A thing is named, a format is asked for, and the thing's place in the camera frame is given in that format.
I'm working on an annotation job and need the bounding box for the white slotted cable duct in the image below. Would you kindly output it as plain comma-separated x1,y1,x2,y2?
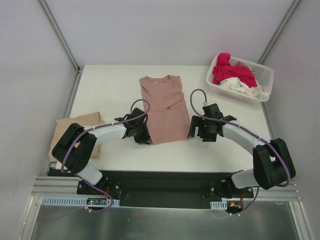
42,196,120,208
210,200,228,211

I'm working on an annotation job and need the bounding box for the white plastic laundry basket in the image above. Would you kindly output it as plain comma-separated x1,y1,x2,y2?
206,54,274,104

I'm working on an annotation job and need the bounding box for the right white slotted cable duct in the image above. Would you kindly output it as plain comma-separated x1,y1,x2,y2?
210,200,228,211

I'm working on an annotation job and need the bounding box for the folded beige t shirt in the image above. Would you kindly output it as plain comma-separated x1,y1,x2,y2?
48,111,105,163

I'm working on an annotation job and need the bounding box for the dusty pink printed t shirt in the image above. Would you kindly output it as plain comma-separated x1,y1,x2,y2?
139,75,191,145

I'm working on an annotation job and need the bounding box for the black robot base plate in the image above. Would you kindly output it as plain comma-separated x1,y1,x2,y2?
47,168,253,208

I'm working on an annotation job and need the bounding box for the left white slotted cable duct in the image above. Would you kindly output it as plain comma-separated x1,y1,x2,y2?
42,196,120,208

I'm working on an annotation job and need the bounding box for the cream white t shirt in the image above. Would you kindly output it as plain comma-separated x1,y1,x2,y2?
218,77,271,100

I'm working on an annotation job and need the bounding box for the crimson red t shirt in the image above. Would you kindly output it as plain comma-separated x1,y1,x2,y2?
212,53,258,88

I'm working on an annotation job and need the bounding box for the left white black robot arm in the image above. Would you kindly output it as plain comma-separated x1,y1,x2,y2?
51,107,152,195

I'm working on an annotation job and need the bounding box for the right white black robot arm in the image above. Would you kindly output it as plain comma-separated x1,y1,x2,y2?
188,103,296,199

